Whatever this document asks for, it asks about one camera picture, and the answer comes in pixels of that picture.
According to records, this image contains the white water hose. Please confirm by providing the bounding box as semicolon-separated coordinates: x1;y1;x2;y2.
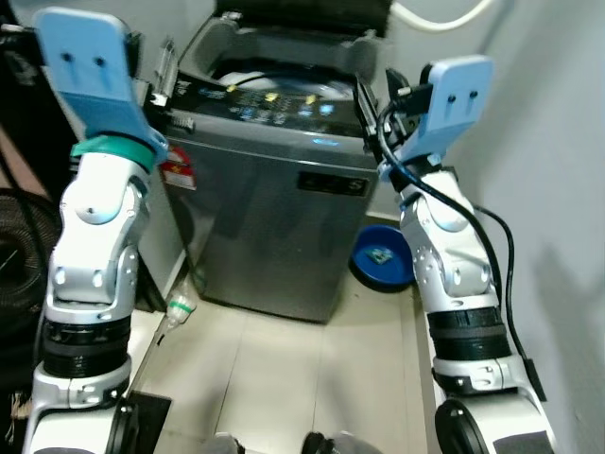
390;0;494;34

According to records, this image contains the robot right leg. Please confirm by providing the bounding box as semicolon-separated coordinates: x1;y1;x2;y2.
302;430;379;454

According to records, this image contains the black flat board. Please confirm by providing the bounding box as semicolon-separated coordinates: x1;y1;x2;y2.
113;388;173;447

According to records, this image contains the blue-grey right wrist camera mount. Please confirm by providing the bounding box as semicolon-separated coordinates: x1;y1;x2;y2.
378;55;494;181

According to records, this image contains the robot leg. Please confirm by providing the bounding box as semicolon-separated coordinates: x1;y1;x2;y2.
302;430;379;454
203;433;247;454

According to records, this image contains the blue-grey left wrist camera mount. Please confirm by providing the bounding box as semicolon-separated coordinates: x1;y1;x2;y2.
33;8;169;157

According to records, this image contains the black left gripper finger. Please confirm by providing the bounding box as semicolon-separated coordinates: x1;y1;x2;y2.
151;38;181;103

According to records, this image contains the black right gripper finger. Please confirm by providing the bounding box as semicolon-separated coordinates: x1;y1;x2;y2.
354;76;379;133

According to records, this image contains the robot left leg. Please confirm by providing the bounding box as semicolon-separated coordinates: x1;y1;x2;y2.
203;433;247;454

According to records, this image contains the blue plastic basin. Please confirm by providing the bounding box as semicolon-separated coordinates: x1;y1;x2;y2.
350;224;415;292

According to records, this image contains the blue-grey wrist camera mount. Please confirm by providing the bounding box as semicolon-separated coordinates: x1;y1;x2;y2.
378;55;494;181
33;8;169;157

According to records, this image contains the grey top-load washing machine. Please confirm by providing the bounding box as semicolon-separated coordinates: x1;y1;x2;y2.
156;0;417;324

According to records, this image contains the clear plastic bottle green label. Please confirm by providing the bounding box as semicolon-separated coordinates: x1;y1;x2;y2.
163;291;199;346

